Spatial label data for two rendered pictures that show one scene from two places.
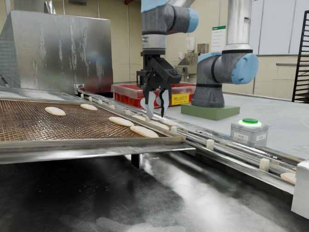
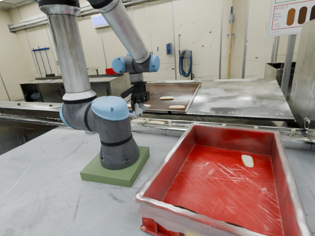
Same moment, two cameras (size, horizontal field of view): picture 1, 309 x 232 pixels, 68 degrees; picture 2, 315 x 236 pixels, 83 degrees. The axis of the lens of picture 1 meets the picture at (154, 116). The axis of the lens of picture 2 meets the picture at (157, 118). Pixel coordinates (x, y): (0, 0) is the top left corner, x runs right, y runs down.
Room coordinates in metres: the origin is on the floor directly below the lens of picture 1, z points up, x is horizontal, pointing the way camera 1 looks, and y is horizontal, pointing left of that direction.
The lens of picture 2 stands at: (1.63, -0.41, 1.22)
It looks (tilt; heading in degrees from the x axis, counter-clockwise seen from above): 20 degrees down; 150
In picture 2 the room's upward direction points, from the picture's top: 5 degrees counter-clockwise
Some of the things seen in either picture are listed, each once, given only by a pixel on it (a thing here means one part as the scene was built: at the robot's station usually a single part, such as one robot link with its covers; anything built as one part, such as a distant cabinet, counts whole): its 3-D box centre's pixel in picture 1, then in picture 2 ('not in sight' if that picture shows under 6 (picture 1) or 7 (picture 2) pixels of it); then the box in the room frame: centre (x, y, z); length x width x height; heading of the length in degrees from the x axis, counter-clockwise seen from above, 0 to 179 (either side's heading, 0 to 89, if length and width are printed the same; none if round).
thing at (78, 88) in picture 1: (79, 89); (306, 124); (1.37, 0.45, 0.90); 0.06 x 0.01 x 0.06; 125
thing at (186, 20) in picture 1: (176, 20); (126, 64); (0.80, -0.07, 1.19); 0.11 x 0.11 x 0.08; 33
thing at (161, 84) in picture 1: (152, 70); (139, 92); (0.73, 0.01, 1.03); 0.09 x 0.08 x 0.12; 35
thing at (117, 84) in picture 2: not in sight; (80, 89); (-3.51, 0.25, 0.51); 3.00 x 1.26 x 1.03; 35
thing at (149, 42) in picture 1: (153, 43); (136, 77); (0.73, 0.00, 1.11); 0.08 x 0.08 x 0.05
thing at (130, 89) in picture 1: (159, 93); (222, 170); (1.34, -0.03, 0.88); 0.49 x 0.34 x 0.10; 122
